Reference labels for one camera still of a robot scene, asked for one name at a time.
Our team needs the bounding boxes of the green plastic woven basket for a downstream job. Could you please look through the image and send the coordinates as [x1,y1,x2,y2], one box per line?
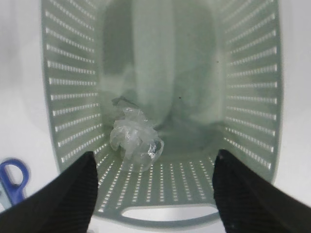
[41,0,283,230]

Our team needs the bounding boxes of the clear plastic sheet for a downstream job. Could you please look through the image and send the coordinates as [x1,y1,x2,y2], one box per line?
[110,96,164,173]

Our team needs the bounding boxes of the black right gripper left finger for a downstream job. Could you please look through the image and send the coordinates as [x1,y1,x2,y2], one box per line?
[0,151,98,233]

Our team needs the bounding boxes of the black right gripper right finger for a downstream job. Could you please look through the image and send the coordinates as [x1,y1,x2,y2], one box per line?
[212,149,311,233]

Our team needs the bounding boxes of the blue small scissors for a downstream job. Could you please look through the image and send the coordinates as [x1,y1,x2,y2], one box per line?
[0,158,30,212]

